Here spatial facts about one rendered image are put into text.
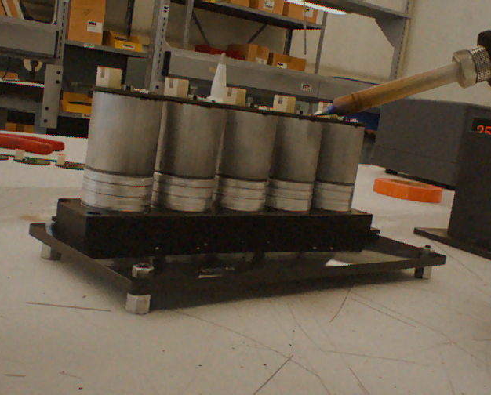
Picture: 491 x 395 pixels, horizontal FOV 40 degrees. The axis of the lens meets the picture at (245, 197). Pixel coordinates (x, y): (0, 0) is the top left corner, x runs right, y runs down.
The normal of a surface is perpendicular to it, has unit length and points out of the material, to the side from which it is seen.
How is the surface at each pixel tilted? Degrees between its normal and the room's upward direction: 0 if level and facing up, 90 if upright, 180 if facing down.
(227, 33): 90
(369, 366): 0
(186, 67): 90
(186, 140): 90
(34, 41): 90
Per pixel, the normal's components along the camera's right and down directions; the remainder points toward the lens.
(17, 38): 0.54, 0.20
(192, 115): 0.15, 0.17
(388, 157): -0.90, -0.07
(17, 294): 0.15, -0.98
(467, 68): -0.07, 0.14
